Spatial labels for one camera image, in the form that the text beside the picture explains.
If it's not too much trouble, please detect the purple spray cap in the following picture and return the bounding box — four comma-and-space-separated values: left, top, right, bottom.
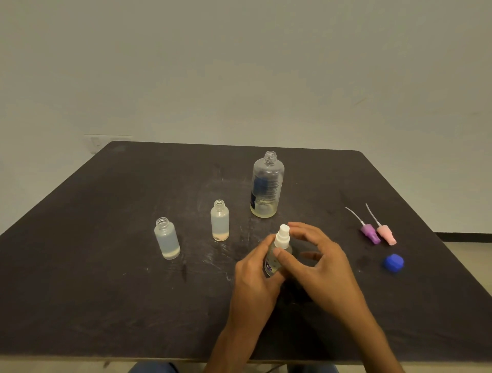
345, 206, 382, 245

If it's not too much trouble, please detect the white spray cap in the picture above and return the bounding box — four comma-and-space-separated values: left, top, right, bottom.
275, 224, 291, 251

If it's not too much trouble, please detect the small bottle with pink sticker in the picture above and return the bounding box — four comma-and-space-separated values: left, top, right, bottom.
210, 199, 230, 242

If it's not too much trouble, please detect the person's right hand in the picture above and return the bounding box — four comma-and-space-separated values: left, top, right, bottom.
272, 221, 372, 327

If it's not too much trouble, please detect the person's left forearm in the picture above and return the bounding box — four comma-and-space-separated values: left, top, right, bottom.
202, 324, 262, 373

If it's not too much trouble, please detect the large clear plastic bottle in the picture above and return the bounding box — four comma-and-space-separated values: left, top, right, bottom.
250, 150, 285, 219

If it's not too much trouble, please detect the person's left leg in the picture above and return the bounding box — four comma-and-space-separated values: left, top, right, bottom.
128, 362, 179, 373

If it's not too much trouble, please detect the small plain clear bottle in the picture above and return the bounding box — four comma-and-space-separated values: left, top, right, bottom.
154, 217, 181, 260

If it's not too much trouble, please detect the white wall socket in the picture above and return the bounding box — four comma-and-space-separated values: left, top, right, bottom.
84, 134, 133, 154

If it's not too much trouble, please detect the pink spray cap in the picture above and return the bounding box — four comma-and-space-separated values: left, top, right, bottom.
365, 203, 397, 246

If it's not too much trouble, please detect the person's left hand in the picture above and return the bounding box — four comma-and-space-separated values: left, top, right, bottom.
224, 234, 287, 335

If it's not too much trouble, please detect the black skirting board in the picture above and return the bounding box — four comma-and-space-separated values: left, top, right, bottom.
434, 233, 492, 243

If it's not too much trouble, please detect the blue bottle cap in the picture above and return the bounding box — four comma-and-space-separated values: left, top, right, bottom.
384, 253, 405, 274

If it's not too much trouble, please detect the small yellowish bottle purple sticker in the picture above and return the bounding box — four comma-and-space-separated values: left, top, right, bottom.
264, 240, 293, 278

